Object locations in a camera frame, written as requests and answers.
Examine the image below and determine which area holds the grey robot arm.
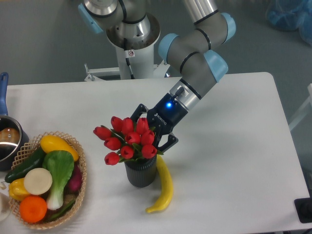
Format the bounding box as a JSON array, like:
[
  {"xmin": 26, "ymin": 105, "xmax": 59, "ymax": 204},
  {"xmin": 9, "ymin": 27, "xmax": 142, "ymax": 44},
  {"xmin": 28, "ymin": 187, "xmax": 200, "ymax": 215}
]
[{"xmin": 78, "ymin": 0, "xmax": 236, "ymax": 152}]

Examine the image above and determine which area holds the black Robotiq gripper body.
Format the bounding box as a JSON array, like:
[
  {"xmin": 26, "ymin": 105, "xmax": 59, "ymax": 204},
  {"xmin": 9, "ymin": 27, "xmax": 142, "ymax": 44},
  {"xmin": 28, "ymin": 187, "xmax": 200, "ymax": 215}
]
[{"xmin": 147, "ymin": 79, "xmax": 201, "ymax": 137}]

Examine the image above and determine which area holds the green bok choy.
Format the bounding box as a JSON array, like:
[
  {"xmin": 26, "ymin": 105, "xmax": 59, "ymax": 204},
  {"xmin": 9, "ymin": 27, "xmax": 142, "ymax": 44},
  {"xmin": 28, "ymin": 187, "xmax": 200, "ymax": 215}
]
[{"xmin": 42, "ymin": 150, "xmax": 74, "ymax": 210}]

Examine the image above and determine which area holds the green cucumber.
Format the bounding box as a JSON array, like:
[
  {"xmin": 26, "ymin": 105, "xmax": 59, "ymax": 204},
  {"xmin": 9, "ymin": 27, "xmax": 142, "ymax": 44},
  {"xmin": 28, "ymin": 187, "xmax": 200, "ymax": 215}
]
[{"xmin": 4, "ymin": 147, "xmax": 46, "ymax": 183}]

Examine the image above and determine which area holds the dark grey ribbed vase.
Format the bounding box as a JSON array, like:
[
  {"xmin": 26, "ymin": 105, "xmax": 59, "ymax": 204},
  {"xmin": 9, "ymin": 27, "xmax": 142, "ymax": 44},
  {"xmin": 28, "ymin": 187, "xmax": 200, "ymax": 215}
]
[{"xmin": 124, "ymin": 156, "xmax": 157, "ymax": 188}]

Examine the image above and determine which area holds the red tulip bouquet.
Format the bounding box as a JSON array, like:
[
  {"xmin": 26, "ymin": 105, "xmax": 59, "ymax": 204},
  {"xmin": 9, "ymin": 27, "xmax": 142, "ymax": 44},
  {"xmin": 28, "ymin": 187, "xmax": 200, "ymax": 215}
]
[{"xmin": 93, "ymin": 116, "xmax": 163, "ymax": 166}]

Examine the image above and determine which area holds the orange fruit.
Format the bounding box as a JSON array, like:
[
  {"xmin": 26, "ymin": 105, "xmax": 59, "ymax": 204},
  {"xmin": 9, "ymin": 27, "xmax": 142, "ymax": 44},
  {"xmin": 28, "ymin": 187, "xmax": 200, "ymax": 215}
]
[{"xmin": 19, "ymin": 195, "xmax": 47, "ymax": 223}]

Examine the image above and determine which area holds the blue handled saucepan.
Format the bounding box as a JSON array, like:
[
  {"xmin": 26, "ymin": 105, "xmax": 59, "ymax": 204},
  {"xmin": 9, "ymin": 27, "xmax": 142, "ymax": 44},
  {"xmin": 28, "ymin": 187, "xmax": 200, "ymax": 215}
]
[{"xmin": 0, "ymin": 72, "xmax": 29, "ymax": 172}]

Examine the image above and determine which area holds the yellow squash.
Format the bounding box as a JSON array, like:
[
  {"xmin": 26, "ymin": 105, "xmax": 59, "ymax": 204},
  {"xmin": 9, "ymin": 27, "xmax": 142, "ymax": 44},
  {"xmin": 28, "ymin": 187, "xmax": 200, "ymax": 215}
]
[{"xmin": 40, "ymin": 135, "xmax": 79, "ymax": 161}]

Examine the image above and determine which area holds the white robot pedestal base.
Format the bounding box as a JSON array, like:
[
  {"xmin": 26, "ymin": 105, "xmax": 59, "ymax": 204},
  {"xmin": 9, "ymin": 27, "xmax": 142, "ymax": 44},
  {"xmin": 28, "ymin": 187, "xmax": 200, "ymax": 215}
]
[{"xmin": 84, "ymin": 46, "xmax": 177, "ymax": 81}]

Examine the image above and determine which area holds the blue plastic bag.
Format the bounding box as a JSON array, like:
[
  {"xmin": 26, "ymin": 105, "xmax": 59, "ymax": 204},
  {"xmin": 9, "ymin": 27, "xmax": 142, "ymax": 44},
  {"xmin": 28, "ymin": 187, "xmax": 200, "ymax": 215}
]
[{"xmin": 265, "ymin": 0, "xmax": 312, "ymax": 45}]

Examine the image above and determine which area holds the purple red onion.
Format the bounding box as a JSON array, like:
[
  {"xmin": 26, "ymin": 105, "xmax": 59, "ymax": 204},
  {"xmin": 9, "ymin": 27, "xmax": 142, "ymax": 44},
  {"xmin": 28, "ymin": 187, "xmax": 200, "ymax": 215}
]
[{"xmin": 67, "ymin": 164, "xmax": 82, "ymax": 192}]

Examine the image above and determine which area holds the white round radish slice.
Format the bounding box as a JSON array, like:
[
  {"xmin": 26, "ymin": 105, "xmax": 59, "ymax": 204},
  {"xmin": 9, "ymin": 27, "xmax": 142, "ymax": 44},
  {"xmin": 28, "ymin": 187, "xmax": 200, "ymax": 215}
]
[{"xmin": 24, "ymin": 168, "xmax": 53, "ymax": 195}]

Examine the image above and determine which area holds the yellow bell pepper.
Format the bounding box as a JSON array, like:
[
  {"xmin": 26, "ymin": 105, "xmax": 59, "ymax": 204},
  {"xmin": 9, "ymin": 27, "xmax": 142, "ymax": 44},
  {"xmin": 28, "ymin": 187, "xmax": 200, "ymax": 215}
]
[{"xmin": 9, "ymin": 178, "xmax": 31, "ymax": 201}]

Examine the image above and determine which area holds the green chili pepper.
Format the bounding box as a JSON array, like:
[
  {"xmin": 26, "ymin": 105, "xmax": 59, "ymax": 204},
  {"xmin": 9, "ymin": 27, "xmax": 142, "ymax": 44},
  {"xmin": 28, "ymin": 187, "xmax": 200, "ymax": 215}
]
[{"xmin": 46, "ymin": 200, "xmax": 76, "ymax": 222}]

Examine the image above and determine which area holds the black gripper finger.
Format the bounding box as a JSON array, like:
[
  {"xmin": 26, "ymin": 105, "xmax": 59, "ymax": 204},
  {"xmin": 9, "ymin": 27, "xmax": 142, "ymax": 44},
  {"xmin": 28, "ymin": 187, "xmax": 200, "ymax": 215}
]
[
  {"xmin": 155, "ymin": 132, "xmax": 178, "ymax": 153},
  {"xmin": 130, "ymin": 103, "xmax": 149, "ymax": 122}
]

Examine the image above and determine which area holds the garlic clove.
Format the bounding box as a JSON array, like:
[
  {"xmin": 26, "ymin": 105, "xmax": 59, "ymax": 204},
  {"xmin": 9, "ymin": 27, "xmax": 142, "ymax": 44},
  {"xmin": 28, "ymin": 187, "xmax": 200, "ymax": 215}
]
[{"xmin": 0, "ymin": 182, "xmax": 6, "ymax": 190}]

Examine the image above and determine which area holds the woven wicker basket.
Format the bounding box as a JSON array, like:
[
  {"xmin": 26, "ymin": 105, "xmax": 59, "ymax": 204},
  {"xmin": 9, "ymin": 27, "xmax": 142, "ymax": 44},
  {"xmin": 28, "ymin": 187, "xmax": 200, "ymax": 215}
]
[{"xmin": 9, "ymin": 131, "xmax": 87, "ymax": 230}]

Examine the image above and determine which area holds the yellow banana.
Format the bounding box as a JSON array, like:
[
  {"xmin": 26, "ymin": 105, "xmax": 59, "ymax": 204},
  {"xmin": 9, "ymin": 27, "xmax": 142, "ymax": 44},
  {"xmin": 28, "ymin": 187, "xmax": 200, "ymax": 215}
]
[{"xmin": 145, "ymin": 155, "xmax": 174, "ymax": 214}]

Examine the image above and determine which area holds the black device at table edge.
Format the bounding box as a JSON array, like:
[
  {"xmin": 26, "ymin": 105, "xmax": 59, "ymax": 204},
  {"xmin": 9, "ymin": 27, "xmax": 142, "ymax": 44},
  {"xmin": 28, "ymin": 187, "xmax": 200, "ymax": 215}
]
[{"xmin": 294, "ymin": 197, "xmax": 312, "ymax": 223}]

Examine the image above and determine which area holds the white frame at right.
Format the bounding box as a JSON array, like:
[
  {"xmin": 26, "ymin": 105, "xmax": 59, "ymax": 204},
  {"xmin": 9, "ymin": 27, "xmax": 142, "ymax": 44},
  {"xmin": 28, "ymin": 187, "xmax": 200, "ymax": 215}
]
[{"xmin": 288, "ymin": 83, "xmax": 312, "ymax": 131}]

